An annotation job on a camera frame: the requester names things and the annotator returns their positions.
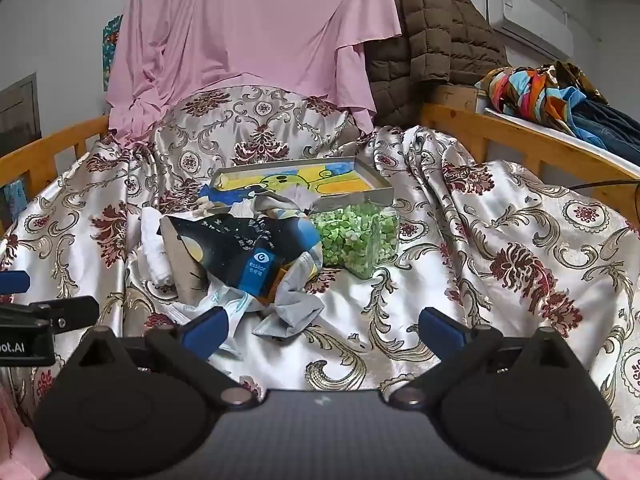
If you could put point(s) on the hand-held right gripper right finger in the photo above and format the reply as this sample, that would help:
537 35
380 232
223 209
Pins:
441 331

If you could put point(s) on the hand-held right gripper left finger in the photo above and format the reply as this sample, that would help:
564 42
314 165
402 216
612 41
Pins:
206 331

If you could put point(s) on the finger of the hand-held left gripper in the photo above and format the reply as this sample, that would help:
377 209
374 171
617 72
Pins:
12 282
70 309

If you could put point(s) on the white plastic wrapper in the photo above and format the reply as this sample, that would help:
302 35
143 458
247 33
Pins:
230 305

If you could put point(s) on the grey cloth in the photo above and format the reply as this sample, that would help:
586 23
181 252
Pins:
295 310

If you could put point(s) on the white towel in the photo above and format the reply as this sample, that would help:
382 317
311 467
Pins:
155 255

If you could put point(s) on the cartoon print tin tray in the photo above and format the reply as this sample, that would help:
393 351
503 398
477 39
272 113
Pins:
300 180

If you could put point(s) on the dark blue printed cloth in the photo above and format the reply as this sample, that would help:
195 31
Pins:
235 250

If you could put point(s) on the pink fluffy garment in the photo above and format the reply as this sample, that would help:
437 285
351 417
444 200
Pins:
15 435

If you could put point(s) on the green shredded paper bag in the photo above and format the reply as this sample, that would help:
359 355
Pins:
355 240

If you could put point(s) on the floral satin blanket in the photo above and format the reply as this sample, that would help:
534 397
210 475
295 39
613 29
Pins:
500 220

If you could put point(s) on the colourful patterned cloth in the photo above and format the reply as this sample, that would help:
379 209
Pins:
530 90

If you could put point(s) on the dark blue jeans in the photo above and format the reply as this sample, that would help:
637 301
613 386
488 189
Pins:
610 125

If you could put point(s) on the brown quilted jacket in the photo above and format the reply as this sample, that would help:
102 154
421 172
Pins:
430 35

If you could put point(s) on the pink bed sheet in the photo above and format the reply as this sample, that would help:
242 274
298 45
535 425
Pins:
240 35

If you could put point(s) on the white air conditioner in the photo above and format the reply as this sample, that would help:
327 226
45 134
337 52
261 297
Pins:
530 20

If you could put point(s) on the grey wall panel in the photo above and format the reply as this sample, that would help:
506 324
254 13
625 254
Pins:
20 115

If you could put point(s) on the wooden bed frame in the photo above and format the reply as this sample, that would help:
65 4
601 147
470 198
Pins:
525 132

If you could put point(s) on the teal wall poster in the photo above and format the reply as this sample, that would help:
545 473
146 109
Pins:
111 50

